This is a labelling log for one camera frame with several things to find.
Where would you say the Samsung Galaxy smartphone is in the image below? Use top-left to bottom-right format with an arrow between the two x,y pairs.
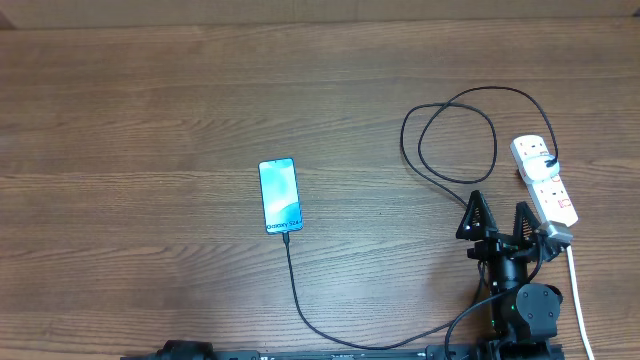
258,158 -> 304,235

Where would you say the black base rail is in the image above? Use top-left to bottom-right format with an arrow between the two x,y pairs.
122,340 -> 565,360

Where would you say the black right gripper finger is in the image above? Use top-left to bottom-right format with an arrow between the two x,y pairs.
456,190 -> 498,241
513,202 -> 540,246

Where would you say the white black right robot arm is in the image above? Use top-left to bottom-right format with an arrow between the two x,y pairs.
444,190 -> 565,360

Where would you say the white charger plug adapter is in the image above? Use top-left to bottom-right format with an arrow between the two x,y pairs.
519,154 -> 560,184

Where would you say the white power strip cord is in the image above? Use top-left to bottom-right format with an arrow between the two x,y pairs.
564,244 -> 596,360

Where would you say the white power strip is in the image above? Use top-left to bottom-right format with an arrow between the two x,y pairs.
510,135 -> 578,227

